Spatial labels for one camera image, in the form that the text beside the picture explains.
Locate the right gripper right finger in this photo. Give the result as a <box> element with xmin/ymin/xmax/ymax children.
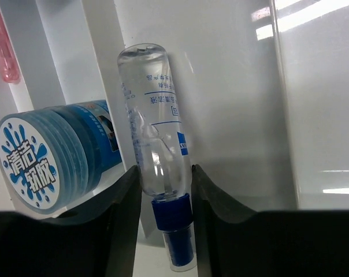
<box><xmin>191</xmin><ymin>165</ymin><xmax>349</xmax><ymax>276</ymax></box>

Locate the pink correction tape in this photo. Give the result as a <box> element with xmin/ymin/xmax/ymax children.
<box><xmin>0</xmin><ymin>11</ymin><xmax>20</xmax><ymax>84</ymax></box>

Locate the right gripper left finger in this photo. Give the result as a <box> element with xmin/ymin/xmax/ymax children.
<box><xmin>0</xmin><ymin>166</ymin><xmax>142</xmax><ymax>276</ymax></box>

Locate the white blue glue pen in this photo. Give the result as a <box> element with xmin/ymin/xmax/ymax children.
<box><xmin>117</xmin><ymin>43</ymin><xmax>196</xmax><ymax>272</ymax></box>

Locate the blue putty jar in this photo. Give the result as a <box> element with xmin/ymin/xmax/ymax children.
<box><xmin>0</xmin><ymin>100</ymin><xmax>122</xmax><ymax>215</ymax></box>

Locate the white plastic organizer tray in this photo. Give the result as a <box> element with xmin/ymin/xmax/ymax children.
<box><xmin>0</xmin><ymin>1</ymin><xmax>349</xmax><ymax>211</ymax></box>

